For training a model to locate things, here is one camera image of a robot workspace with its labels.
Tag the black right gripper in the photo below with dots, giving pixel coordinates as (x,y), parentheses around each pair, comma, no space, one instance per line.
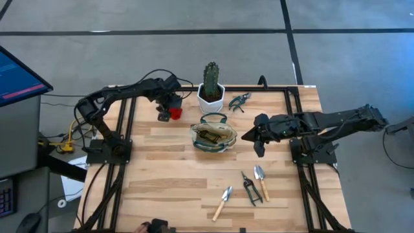
(281,129)

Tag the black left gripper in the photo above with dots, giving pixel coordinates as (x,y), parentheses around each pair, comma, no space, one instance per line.
(165,102)

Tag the cream and green gardening bag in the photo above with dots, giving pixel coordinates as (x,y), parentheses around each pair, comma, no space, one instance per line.
(228,136)

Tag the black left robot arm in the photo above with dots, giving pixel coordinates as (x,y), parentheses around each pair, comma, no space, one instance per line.
(129,90)

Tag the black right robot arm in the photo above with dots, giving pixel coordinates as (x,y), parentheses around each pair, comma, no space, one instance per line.
(343,123)

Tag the white hexagonal plant pot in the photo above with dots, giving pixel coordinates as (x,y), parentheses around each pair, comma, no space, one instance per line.
(210,105)

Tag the green cactus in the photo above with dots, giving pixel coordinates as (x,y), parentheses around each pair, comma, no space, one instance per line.
(211,79)

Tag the black handheld device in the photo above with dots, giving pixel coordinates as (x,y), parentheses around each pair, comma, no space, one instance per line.
(158,226)

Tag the white paper sheet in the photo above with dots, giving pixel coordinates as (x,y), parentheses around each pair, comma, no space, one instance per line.
(72,189)

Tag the person's hand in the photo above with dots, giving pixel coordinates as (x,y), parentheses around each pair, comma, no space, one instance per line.
(140,229)

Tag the grey chair base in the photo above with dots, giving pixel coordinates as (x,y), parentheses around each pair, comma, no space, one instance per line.
(396,129)

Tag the grey workstation cart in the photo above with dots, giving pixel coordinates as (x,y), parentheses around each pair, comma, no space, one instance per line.
(19,136)

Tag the blue-screen monitor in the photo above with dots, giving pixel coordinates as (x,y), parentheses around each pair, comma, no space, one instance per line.
(16,81)

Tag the black computer mouse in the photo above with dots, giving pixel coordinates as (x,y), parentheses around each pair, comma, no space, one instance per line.
(29,223)

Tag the black keyboard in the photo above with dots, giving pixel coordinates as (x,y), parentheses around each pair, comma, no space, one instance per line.
(6,197)

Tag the black metal table frame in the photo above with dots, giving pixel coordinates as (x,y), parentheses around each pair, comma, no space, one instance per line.
(246,88)

